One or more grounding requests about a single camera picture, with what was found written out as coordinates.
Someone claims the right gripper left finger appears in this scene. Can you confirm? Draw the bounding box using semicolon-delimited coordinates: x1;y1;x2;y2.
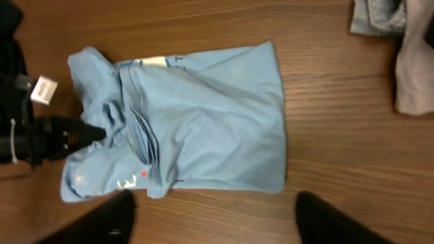
37;190;136;244

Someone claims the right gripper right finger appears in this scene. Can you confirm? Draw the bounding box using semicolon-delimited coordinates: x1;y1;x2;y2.
295;191;393;244

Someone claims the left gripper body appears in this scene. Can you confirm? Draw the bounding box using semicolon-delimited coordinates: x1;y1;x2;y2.
0;74;55;169

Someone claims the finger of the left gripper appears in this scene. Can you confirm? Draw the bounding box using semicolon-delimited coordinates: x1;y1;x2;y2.
50;117;106;159

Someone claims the light blue printed t-shirt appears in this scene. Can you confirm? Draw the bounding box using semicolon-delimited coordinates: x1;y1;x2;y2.
60;42;286;202

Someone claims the black garment on table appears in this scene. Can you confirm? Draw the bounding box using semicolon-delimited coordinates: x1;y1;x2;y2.
1;0;27;87

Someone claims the beige folded garment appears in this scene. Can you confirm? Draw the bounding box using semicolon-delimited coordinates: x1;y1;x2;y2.
395;0;433;115

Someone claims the grey-blue folded garment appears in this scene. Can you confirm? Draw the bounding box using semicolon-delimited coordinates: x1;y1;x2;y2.
349;0;407;36

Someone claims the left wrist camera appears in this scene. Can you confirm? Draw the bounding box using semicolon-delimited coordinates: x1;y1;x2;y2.
30;75;58;105

